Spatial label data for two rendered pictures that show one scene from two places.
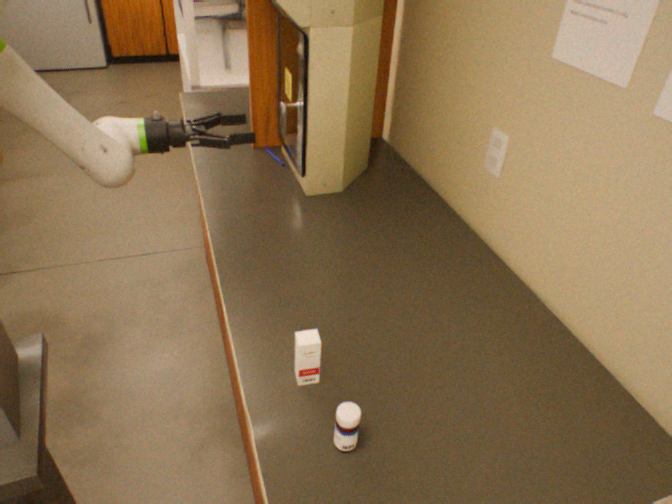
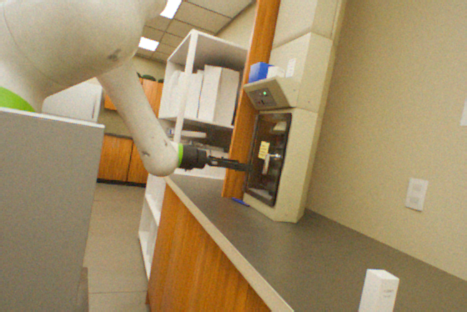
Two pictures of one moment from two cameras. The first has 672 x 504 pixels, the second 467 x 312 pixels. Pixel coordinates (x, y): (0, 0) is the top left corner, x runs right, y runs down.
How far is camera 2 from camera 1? 0.57 m
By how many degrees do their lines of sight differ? 33
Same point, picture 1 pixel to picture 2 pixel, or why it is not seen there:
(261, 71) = (238, 148)
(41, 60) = not seen: hidden behind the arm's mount
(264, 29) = (245, 124)
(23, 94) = (131, 85)
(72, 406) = not seen: outside the picture
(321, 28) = (301, 109)
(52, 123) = (140, 112)
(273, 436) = not seen: outside the picture
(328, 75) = (300, 138)
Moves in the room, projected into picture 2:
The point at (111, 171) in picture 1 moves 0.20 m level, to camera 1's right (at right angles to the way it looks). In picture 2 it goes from (165, 159) to (231, 171)
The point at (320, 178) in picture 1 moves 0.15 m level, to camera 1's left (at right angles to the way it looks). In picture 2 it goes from (284, 208) to (249, 203)
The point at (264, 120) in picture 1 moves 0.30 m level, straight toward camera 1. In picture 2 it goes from (233, 179) to (248, 191)
